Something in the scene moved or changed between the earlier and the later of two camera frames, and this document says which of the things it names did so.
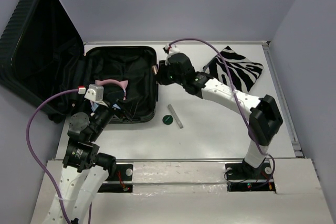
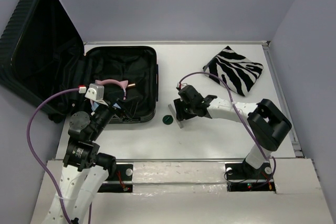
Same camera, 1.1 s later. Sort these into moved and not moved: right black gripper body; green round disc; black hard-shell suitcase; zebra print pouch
Moved: right black gripper body
Not moved: black hard-shell suitcase; zebra print pouch; green round disc
